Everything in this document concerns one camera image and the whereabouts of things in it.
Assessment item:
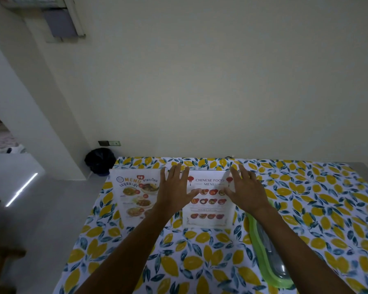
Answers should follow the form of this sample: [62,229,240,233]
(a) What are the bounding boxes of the black bag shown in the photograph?
[84,147,117,177]

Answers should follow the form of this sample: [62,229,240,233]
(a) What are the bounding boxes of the person's right forearm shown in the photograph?
[251,205,356,294]

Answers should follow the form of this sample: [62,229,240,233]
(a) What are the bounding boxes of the metal spoon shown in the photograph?
[257,223,288,280]

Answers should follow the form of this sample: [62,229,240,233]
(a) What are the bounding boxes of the black and white slippers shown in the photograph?
[0,145,26,155]

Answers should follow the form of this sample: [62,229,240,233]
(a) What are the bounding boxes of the person's right hand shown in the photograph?
[223,164,270,215]

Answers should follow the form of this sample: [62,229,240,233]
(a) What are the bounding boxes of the person's left forearm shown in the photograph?
[75,208,185,294]

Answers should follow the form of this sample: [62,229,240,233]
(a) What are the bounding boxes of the white menu card orange heading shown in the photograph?
[109,168,162,227]

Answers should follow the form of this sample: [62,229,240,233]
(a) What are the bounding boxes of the wooden chair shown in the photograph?
[0,245,27,294]

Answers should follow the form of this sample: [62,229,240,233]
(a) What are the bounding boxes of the lemon print tablecloth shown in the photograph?
[53,157,368,294]

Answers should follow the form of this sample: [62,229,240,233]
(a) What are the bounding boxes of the person's left hand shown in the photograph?
[156,164,202,216]

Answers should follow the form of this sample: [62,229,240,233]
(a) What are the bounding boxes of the window with white frame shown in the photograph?
[0,0,87,44]

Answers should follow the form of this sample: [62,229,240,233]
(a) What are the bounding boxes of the white menu card red lanterns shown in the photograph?
[182,171,237,230]

